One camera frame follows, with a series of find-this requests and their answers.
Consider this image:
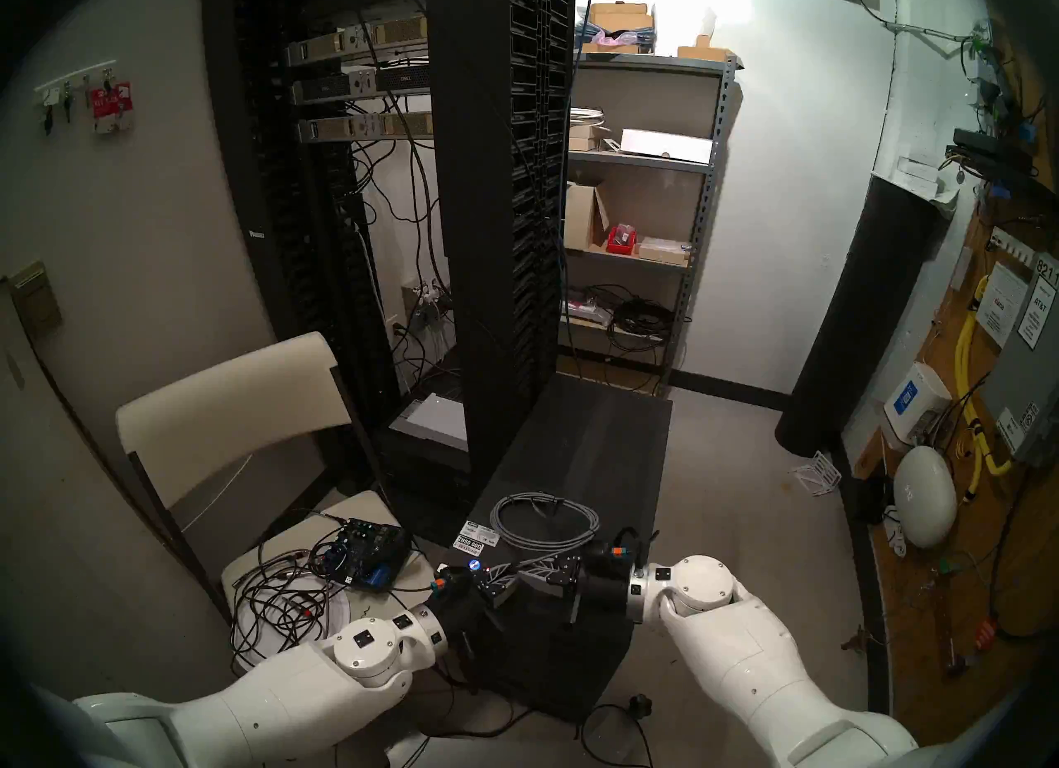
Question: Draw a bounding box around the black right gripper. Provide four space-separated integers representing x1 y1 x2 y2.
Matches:
517 553 636 625

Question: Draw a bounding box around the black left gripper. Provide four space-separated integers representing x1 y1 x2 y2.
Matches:
429 562 524 639

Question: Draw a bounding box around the grey braided USB cable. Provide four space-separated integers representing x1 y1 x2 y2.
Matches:
488 491 602 554

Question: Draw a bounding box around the black workstation tower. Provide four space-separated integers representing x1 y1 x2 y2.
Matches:
437 372 673 723

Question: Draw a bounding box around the black electronics board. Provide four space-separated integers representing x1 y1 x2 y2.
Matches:
313 517 413 593

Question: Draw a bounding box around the white round plate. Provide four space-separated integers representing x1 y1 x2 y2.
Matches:
236 584 352 664

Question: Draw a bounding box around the white flat network device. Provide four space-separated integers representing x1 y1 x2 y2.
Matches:
388 393 470 450

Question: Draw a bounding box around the white pink packet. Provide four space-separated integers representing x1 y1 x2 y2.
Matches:
562 298 616 329

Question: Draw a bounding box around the black power adapter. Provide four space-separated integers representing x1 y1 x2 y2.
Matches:
855 475 893 527

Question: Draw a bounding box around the cream folding chair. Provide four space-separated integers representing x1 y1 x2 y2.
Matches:
116 330 449 746

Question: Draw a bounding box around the flat tan box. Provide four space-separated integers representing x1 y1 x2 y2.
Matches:
636 237 692 268

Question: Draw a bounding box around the open cardboard box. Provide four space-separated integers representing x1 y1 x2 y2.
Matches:
564 182 611 253

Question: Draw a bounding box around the white oval router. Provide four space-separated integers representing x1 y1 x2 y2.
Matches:
893 446 959 550

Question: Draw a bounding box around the black server rack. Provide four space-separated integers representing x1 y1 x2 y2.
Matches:
203 0 578 482

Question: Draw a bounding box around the white box with blue label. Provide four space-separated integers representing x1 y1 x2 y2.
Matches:
881 362 953 445

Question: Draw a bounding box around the white flat box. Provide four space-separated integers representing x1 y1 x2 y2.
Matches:
621 128 715 166

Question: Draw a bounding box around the beige rack server unit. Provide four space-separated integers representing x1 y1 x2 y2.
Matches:
285 16 431 68
298 111 435 144

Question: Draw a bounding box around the grey metal electrical box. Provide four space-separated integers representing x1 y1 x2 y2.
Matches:
980 252 1059 468

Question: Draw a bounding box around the grey metal shelving unit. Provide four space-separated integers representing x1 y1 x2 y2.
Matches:
558 53 741 399

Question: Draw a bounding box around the black Dell rack server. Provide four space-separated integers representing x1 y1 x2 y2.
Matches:
290 66 432 106

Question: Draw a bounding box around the white notice paper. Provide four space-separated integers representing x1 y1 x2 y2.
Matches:
975 261 1031 350

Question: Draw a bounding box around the stack of small white cartons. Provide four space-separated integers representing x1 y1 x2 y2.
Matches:
894 153 946 198

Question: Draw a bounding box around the large brown cardboard box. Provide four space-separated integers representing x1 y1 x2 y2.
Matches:
588 2 657 54

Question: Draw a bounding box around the black modem box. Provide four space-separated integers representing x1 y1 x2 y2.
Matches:
950 127 1037 180

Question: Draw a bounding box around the red and white tag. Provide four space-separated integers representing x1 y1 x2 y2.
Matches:
89 80 136 135

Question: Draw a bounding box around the white key rack with keys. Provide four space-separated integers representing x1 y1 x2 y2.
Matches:
33 60 118 135

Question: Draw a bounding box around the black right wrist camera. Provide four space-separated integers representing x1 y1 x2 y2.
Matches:
589 526 659 565

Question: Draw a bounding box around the black plug with cord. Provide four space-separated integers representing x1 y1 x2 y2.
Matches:
579 694 656 768

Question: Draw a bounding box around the tangle of thin black cables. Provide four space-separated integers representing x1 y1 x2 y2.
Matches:
229 518 369 670

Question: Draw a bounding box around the coil of black cable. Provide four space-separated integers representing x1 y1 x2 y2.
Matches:
606 293 678 339

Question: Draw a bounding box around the white wire rack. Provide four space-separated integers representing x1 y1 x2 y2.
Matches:
789 450 844 498

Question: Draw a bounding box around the wall power outlet box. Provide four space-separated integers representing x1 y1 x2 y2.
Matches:
402 278 453 330

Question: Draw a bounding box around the yellow conduit cable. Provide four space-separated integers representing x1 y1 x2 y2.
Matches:
953 275 1015 504

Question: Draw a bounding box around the beige wall plate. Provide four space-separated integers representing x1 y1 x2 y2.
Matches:
7 259 64 337

